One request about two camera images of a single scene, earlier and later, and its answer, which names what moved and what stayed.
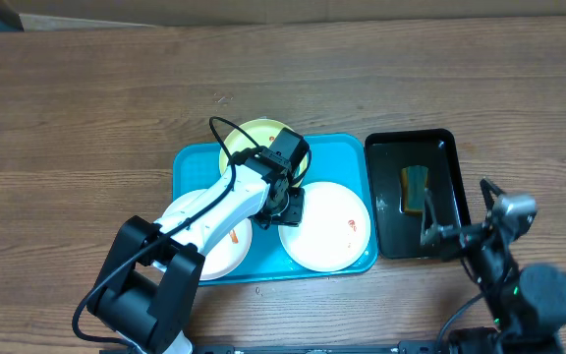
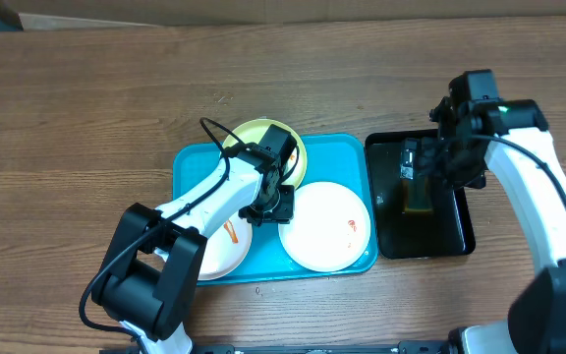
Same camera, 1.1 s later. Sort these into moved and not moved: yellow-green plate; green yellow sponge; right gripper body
Moved: right gripper body
Not moved: yellow-green plate; green yellow sponge
